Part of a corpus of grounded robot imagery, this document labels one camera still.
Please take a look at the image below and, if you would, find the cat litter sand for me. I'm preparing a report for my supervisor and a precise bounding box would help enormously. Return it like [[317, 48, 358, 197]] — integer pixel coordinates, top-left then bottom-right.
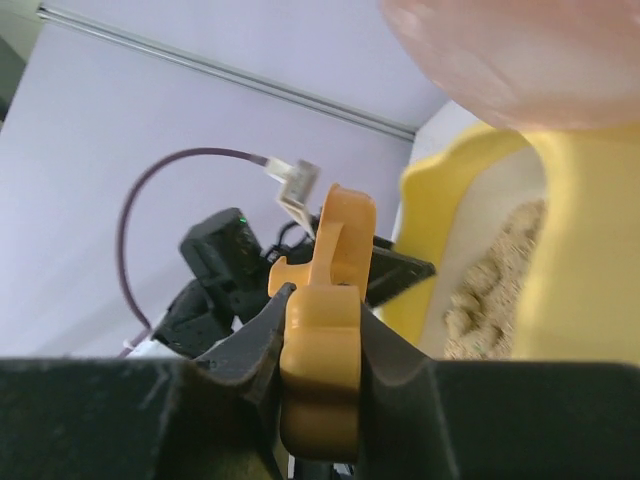
[[443, 199, 547, 360]]

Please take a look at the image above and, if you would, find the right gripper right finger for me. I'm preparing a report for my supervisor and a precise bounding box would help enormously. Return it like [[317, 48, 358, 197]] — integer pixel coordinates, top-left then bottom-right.
[[357, 309, 639, 479]]

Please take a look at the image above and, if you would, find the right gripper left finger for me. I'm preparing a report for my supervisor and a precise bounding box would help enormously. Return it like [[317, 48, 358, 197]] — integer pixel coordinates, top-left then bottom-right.
[[1, 284, 294, 479]]

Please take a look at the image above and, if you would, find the orange lined trash bin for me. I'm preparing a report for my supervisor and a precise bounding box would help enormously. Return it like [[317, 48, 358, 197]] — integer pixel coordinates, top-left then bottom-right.
[[381, 0, 639, 130]]

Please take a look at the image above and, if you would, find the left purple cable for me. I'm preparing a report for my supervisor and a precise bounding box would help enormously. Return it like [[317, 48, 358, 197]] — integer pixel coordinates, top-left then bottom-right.
[[115, 147, 269, 359]]

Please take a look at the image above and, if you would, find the aluminium enclosure frame post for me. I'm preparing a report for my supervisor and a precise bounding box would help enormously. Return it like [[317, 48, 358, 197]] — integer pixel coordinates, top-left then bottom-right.
[[36, 2, 417, 141]]

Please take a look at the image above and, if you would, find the yellow litter scoop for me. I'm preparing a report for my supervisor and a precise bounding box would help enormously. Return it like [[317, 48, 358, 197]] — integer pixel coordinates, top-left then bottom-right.
[[268, 184, 376, 463]]

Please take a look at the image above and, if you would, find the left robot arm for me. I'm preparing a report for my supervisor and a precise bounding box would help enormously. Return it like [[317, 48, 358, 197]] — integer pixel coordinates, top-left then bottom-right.
[[142, 207, 315, 359]]

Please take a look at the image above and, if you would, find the yellow litter box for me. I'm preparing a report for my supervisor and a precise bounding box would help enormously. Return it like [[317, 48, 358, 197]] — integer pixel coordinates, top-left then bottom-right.
[[395, 124, 639, 364]]

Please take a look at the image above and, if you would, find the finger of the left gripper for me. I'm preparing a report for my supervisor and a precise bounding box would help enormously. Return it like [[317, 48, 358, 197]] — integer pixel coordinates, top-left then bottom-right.
[[367, 245, 435, 308]]

